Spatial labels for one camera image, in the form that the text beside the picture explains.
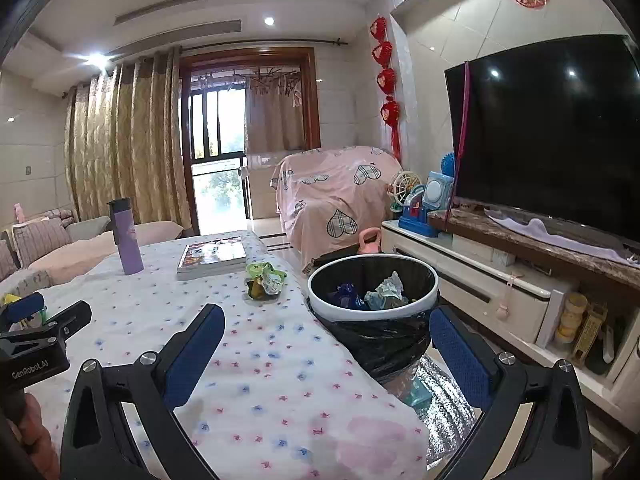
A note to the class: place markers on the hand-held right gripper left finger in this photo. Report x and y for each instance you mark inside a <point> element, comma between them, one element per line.
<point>195,355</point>

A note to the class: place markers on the yellow jar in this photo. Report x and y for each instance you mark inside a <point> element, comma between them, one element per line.
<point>576,302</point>
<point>569,335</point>
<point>571,319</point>

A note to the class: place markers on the green snack pouch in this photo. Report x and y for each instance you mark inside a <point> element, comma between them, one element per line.
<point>265,282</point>

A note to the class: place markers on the curtain rod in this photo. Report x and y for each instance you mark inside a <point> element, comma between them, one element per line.
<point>225,44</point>

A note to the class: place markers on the red hanging knot ornaments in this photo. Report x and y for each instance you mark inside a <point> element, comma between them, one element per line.
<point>387,80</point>

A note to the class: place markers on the teal item under bin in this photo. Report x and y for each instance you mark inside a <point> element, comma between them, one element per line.
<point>419,394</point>

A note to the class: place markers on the striped pink cushion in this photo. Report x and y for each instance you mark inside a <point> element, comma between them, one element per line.
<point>7,260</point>
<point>42,240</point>

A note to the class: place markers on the small pink plush toy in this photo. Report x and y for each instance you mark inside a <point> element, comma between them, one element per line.
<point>19,211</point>

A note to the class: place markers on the lavender cloth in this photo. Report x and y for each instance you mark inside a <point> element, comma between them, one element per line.
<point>550,237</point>

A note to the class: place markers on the pink heart print cover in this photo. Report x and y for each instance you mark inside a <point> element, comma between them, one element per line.
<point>330,195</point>

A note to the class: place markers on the pink sofa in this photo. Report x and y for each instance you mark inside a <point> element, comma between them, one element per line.
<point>85,250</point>

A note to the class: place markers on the ceiling air vent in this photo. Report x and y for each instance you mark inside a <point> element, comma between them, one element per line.
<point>180,10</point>

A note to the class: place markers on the person's left hand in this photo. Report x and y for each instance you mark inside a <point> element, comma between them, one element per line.
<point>42,440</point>

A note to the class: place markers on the pale paper ball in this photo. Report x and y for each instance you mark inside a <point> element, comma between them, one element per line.
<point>385,292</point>

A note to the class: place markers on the blue toy playset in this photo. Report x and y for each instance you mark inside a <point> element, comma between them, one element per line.
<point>430,195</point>

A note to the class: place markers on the white ferris wheel toy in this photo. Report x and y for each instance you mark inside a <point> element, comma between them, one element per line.
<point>400,190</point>

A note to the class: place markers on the blue spiky ball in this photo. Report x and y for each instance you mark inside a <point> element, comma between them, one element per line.
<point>448,164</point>

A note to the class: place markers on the silver foil mat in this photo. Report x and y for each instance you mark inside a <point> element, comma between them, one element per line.
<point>445,425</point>

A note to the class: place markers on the pink rod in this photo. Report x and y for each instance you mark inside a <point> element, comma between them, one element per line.
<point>464,125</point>

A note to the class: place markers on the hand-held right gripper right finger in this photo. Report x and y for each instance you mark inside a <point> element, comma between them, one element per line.
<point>462,355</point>

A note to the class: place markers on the wooden framed balcony door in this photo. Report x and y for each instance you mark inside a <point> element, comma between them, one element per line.
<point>310,110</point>

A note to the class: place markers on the gold patterned curtain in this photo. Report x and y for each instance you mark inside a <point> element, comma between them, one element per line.
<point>125,145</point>

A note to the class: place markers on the blue wrapper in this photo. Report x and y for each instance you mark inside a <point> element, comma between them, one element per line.
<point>350,297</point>

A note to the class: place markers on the white television cabinet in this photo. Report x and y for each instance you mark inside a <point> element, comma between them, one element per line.
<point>460,270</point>

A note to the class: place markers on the purple drink bottle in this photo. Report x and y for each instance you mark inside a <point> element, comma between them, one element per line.
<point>127,240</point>

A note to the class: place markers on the colourful magazine book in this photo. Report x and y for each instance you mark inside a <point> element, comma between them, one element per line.
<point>212,257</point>

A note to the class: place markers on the black television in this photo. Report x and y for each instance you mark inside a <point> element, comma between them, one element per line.
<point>550,130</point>

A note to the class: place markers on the white remote control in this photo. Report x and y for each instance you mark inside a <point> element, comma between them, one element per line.
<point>609,345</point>

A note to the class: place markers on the yellow slotted tool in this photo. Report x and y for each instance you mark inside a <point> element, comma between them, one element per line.
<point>590,335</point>

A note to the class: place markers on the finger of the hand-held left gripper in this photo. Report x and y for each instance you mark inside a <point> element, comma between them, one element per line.
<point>22,307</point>
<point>65,320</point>

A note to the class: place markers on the crushed yellow green can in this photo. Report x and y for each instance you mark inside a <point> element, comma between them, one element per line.
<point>37,316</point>

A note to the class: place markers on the white trash bin black liner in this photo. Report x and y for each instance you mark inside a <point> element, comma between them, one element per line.
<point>385,350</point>

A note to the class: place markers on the pink kettlebell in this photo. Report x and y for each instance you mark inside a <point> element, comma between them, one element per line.
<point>370,245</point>

